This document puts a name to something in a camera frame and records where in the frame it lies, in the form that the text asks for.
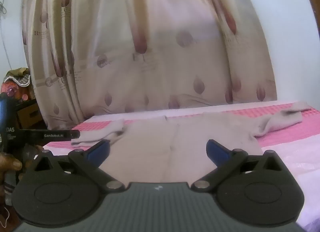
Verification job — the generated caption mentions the patterned cloth pile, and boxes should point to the patterned cloth pile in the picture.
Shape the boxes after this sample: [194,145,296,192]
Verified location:
[0,68,35,102]

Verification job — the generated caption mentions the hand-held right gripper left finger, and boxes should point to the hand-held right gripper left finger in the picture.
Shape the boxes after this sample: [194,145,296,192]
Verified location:
[32,139,125,194]

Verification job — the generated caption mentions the beige knit sweater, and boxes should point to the beige knit sweater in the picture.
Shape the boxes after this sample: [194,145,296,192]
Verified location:
[71,101,312,183]

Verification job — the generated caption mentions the pink checked bed sheet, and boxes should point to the pink checked bed sheet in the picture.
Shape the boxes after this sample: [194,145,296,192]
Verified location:
[44,100,320,232]

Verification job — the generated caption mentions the brown wooden box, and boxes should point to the brown wooden box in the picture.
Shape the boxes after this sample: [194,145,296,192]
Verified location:
[15,100,47,130]

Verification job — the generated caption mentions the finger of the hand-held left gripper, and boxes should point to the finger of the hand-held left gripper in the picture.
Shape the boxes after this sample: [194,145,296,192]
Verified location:
[19,129,81,141]

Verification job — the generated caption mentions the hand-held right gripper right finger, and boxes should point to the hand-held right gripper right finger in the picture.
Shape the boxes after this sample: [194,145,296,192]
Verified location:
[191,139,283,194]

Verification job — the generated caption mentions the cream floral curtain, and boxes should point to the cream floral curtain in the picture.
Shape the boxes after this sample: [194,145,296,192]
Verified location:
[21,0,278,130]

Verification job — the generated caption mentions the person's left hand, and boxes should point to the person's left hand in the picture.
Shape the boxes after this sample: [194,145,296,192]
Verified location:
[0,146,45,187]

